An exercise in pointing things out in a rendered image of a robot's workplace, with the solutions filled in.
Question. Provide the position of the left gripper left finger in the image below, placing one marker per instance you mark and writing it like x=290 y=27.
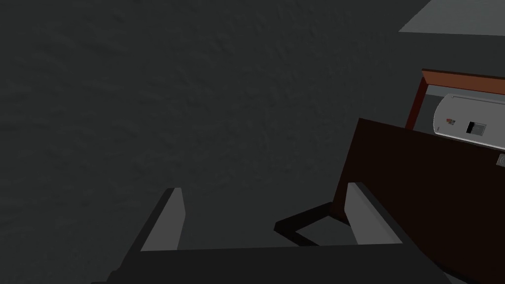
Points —
x=165 y=228

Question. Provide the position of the white appliance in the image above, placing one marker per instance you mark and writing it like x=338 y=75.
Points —
x=469 y=122

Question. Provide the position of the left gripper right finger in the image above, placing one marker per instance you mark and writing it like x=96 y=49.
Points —
x=371 y=221

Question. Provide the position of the dark brown wooden cabinet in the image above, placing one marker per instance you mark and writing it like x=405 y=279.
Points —
x=414 y=189

